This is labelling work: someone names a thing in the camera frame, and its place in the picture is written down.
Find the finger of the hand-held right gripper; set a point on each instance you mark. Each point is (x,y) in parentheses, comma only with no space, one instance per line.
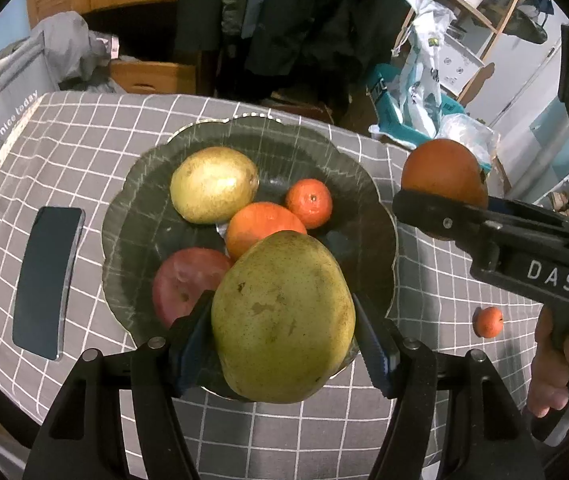
(539,215)
(444,220)

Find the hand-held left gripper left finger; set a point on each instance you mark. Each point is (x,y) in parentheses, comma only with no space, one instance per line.
(194,355)

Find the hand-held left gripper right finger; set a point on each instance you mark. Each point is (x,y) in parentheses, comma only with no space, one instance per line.
(372,355)

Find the small red apple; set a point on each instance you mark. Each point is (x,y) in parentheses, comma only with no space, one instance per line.
(442,170)

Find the large red apple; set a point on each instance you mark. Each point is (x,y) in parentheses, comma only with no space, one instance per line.
(184,280)

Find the green pear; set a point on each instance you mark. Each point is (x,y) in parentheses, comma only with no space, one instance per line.
(284,320)

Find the small tangerine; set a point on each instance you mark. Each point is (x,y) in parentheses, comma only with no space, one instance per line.
(309,203)
(487,321)

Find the large orange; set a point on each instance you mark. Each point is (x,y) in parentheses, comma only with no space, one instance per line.
(259,230)

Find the dark green glass plate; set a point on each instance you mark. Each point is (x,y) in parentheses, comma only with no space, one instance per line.
(134,220)

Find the yellow pear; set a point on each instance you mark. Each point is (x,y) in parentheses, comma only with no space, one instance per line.
(212,185)

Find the person's right hand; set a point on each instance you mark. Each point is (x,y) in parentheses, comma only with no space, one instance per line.
(546,370)

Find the clear plastic bag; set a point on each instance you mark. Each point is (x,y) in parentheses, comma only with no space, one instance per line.
(464,132)

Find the teal plastic bin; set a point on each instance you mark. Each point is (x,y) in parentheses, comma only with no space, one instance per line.
(389,110)

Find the white door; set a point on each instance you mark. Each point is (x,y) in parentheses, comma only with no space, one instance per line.
(524,85)

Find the white printed plastic bag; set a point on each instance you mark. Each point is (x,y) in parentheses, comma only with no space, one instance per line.
(422,75)

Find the white storage box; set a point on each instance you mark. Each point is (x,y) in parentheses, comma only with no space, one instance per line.
(459,67)

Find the black smartphone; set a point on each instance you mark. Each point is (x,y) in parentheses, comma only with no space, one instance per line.
(47,280)

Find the cardboard box with red label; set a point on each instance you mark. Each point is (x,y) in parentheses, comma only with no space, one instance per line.
(304,107)

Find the wooden shelf rack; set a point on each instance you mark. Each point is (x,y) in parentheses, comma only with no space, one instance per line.
(494,40)

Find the grey wok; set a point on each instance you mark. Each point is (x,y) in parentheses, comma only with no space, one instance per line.
(519,20)

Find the black hanging coat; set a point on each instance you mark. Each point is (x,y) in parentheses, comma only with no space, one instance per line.
(304,35)

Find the grey checked tablecloth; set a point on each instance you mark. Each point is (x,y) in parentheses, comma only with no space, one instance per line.
(89,125)

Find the wooden drawer unit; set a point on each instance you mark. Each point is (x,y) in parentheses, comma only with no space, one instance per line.
(149,77)

